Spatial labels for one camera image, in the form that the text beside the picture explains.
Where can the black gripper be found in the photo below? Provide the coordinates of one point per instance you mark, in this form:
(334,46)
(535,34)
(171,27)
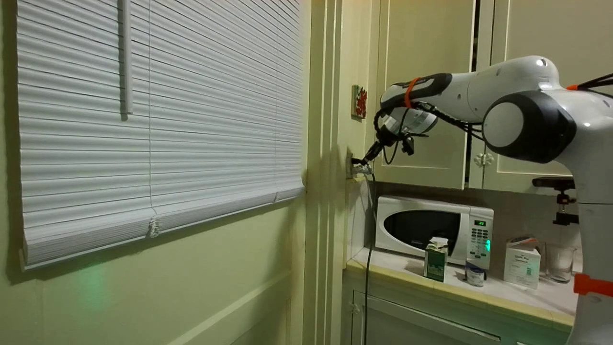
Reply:
(387,130)

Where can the white microwave oven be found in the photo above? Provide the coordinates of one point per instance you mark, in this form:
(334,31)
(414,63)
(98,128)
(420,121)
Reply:
(433,226)

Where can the green and white carton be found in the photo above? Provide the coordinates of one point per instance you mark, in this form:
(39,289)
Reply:
(437,259)

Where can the cream narrow upper cabinet door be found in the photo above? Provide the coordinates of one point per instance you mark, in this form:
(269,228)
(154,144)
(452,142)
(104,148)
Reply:
(427,38)

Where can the cream lower cabinet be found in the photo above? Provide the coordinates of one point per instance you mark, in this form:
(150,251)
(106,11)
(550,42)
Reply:
(447,316)

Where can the white cardboard box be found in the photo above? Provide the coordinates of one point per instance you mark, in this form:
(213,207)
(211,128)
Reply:
(521,261)

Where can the cream wide upper cabinet door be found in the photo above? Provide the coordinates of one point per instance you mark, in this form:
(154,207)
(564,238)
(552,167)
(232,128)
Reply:
(548,31)

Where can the clear drinking glass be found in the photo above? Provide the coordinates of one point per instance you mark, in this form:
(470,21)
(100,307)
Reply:
(562,261)

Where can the white window blind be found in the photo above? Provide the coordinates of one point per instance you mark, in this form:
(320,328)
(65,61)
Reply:
(159,115)

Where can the white blind tilt wand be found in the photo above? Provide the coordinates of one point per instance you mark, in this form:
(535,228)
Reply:
(125,57)

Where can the white light switch plate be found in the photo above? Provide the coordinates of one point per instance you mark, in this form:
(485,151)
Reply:
(355,167)

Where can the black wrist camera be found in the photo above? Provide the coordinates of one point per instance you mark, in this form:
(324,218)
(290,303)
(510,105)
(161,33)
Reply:
(406,144)

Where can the black camera stand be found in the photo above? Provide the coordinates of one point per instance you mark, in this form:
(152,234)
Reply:
(556,184)

